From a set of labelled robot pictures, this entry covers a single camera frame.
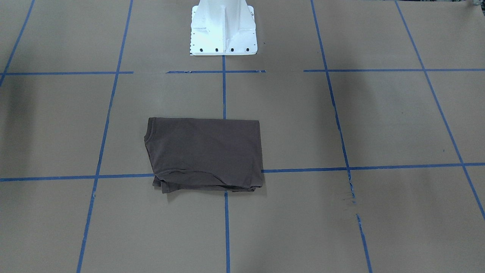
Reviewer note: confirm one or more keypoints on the brown t-shirt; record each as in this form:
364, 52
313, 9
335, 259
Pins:
204, 154

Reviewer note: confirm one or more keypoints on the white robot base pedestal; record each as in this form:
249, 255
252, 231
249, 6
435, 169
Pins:
223, 27

